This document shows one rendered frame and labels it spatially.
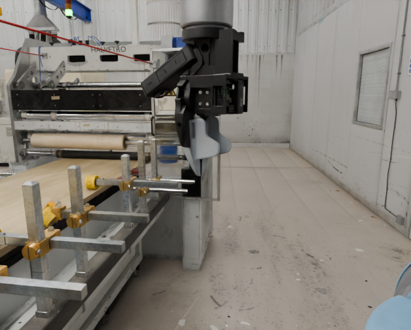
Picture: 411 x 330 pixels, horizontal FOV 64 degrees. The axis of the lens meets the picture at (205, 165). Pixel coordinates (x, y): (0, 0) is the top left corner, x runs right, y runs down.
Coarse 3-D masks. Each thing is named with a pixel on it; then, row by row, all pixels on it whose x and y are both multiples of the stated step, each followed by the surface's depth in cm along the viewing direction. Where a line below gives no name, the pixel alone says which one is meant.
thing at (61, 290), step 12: (0, 276) 86; (0, 288) 84; (12, 288) 83; (24, 288) 83; (36, 288) 82; (48, 288) 81; (60, 288) 81; (72, 288) 81; (84, 288) 82; (72, 300) 81
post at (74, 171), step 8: (72, 168) 124; (72, 176) 125; (80, 176) 128; (72, 184) 126; (80, 184) 128; (72, 192) 126; (80, 192) 128; (72, 200) 127; (80, 200) 128; (72, 208) 128; (80, 208) 129; (80, 232) 130; (80, 256) 132; (80, 264) 133
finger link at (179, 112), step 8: (176, 104) 47; (184, 104) 47; (176, 112) 47; (184, 112) 46; (176, 120) 47; (184, 120) 47; (176, 128) 48; (184, 128) 47; (184, 136) 48; (184, 144) 49
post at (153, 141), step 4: (152, 140) 222; (152, 144) 222; (156, 144) 225; (152, 148) 223; (156, 148) 225; (152, 152) 223; (156, 152) 226; (152, 156) 224; (156, 156) 226; (152, 160) 225; (156, 160) 226; (152, 164) 225; (156, 164) 227; (152, 168) 226; (156, 168) 227; (152, 172) 226; (156, 172) 227; (152, 176) 227; (156, 176) 227; (152, 192) 230; (156, 192) 229; (152, 196) 230; (156, 196) 230
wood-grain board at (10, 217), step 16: (16, 176) 215; (32, 176) 215; (48, 176) 215; (64, 176) 215; (112, 176) 215; (0, 192) 179; (16, 192) 179; (48, 192) 179; (64, 192) 179; (96, 192) 183; (0, 208) 155; (16, 208) 155; (0, 224) 136; (16, 224) 136; (0, 256) 114
